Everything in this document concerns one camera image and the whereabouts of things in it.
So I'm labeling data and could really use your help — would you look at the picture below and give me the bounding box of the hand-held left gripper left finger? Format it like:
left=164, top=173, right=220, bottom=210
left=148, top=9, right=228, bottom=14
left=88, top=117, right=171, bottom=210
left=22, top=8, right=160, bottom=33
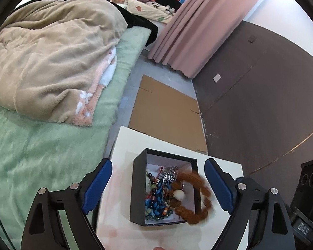
left=20, top=158, right=113, bottom=250

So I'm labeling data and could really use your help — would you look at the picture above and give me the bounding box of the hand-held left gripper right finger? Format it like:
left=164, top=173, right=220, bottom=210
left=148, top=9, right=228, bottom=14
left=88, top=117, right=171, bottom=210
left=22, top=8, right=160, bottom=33
left=204, top=158, right=296, bottom=250

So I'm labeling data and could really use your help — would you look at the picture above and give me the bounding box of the black jewelry box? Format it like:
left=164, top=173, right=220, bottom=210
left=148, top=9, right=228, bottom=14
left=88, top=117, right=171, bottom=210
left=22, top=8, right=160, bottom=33
left=130, top=148, right=202, bottom=226

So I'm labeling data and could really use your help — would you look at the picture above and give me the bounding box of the brown bead necklace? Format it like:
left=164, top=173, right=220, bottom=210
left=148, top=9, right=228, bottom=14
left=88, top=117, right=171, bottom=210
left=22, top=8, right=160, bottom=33
left=171, top=170, right=214, bottom=225

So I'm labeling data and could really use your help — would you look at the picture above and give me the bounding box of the silver chain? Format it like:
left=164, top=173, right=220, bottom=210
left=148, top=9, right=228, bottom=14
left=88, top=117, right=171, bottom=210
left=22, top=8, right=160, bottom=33
left=159, top=166, right=179, bottom=183

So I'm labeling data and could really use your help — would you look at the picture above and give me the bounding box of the blue bead bracelet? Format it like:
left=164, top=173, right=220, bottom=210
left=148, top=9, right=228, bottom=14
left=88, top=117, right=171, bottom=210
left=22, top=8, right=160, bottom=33
left=145, top=181, right=167, bottom=214

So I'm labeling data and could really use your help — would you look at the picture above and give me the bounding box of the green bed mattress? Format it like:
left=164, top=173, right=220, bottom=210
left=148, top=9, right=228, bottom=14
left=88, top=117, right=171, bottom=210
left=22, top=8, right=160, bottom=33
left=0, top=27, right=152, bottom=240

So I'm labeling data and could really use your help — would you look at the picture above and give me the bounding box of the pink white fleece blanket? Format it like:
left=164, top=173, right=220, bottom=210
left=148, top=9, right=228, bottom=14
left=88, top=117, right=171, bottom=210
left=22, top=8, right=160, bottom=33
left=73, top=47, right=118, bottom=128

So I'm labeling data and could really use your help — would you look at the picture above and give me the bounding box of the flat cardboard sheet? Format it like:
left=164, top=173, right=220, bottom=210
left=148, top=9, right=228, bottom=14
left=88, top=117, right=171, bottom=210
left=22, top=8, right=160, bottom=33
left=129, top=74, right=208, bottom=154

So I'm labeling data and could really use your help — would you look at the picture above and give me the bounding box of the beige blanket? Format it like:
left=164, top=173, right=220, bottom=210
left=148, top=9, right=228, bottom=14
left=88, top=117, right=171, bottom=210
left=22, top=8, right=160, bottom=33
left=0, top=0, right=128, bottom=124

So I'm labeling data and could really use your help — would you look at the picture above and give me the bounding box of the pink curtain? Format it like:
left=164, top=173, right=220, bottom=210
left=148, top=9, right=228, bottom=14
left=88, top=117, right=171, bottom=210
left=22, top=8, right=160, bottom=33
left=147, top=0, right=266, bottom=79

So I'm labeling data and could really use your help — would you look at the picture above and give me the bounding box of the cream floral quilt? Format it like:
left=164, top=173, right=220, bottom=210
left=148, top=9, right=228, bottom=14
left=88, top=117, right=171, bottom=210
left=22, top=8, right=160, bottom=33
left=110, top=0, right=174, bottom=24

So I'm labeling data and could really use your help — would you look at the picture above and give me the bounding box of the black chair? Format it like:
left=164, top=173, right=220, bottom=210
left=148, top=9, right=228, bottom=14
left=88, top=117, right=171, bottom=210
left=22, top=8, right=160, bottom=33
left=155, top=0, right=183, bottom=12

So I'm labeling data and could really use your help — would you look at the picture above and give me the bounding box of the red string bracelet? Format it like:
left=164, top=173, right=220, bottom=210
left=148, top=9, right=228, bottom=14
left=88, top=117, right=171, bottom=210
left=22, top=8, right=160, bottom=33
left=155, top=165, right=165, bottom=181

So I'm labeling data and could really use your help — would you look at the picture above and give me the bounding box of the green bead bracelet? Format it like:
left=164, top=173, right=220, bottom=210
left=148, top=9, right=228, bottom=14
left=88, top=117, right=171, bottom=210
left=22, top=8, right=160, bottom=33
left=145, top=171, right=174, bottom=220

